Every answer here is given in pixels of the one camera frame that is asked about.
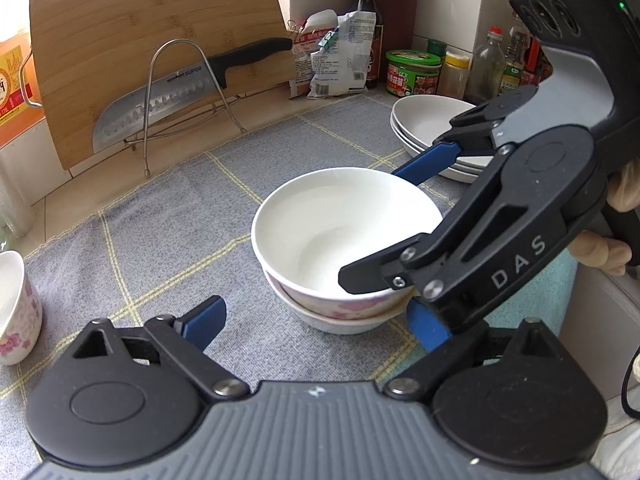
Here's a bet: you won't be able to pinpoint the yellow spice jar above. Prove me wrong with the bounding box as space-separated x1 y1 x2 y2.
442 51 471 100

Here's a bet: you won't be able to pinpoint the person's right hand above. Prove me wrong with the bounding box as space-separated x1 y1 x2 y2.
570 164 640 276

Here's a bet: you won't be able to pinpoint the green lid sauce jar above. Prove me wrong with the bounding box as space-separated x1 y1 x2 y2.
385 50 442 99

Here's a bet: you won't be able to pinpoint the dark bottle green label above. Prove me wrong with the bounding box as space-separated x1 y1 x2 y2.
500 12 532 94

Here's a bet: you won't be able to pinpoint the red label bottle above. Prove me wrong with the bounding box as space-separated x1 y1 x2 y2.
522 37 552 87

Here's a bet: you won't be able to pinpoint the bamboo cutting board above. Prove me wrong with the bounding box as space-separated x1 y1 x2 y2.
29 0 299 171

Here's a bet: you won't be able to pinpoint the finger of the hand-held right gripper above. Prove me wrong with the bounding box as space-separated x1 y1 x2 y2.
339 146 519 295
392 85 539 184

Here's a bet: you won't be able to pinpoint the white and green snack packet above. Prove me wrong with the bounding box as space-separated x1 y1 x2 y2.
306 9 379 99

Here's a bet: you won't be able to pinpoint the person's white jacket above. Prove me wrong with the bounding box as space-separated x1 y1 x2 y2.
592 395 640 480

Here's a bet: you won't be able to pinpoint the dark red knife block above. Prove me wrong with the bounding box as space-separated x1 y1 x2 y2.
375 0 419 55

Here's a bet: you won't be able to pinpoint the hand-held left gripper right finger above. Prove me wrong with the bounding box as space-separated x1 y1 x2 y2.
385 302 568 403

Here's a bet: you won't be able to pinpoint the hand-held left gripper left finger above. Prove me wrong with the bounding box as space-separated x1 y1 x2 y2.
72 296 250 402

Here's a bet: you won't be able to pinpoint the red and white snack packet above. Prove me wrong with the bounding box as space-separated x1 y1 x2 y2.
287 22 322 99

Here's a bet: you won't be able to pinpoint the stack of clear plastic cups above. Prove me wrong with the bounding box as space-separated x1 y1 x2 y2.
0 150 37 239

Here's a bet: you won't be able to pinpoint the black cable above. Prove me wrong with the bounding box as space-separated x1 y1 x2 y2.
620 345 640 417

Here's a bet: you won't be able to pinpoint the orange cooking wine bottle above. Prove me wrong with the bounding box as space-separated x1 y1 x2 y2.
0 35 47 150

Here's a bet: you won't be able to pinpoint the white bowl pink flowers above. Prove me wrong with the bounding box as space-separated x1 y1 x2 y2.
251 167 445 322
0 251 44 366
264 270 418 335

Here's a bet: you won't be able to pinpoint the black handled kitchen knife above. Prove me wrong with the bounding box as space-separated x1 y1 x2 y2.
91 37 294 154

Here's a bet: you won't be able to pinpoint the clear glass bottle red cap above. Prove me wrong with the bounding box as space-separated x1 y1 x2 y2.
470 26 506 104

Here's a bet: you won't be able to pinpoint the metal wire rack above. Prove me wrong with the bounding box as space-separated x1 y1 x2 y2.
125 39 247 177

